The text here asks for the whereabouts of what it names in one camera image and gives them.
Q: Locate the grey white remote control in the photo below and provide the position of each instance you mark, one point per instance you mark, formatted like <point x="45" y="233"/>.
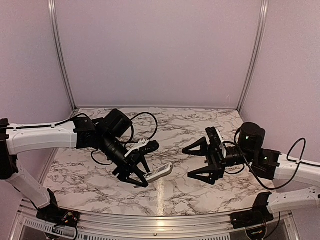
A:
<point x="158" y="173"/>

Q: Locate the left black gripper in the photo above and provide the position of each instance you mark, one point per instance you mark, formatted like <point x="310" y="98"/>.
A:
<point x="129" y="165"/>

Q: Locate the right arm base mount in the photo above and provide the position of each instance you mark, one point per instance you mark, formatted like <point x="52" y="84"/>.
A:
<point x="252" y="215"/>

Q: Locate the left aluminium corner post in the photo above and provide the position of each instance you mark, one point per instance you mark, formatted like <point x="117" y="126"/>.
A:
<point x="59" y="52"/>

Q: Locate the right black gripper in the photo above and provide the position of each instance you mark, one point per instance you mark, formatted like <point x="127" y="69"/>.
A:
<point x="217" y="163"/>

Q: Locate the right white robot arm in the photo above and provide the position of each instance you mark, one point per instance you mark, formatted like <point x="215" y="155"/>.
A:
<point x="290" y="184"/>

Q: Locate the right aluminium corner post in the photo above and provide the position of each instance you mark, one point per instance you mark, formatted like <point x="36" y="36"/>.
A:
<point x="258" y="41"/>

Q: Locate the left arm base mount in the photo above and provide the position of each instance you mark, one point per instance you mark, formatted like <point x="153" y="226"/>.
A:
<point x="59" y="216"/>

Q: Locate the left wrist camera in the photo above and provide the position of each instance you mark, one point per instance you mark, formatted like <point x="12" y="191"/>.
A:
<point x="144" y="147"/>

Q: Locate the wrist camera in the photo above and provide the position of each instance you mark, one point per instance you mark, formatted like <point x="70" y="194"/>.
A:
<point x="216" y="141"/>
<point x="144" y="147"/>

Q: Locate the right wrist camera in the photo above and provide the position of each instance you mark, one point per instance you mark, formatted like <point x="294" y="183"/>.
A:
<point x="216" y="141"/>

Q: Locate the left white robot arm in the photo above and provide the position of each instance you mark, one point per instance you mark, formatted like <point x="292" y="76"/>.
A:
<point x="78" y="132"/>

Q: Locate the aluminium corner post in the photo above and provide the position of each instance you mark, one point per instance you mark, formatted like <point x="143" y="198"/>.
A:
<point x="258" y="41"/>
<point x="59" y="52"/>

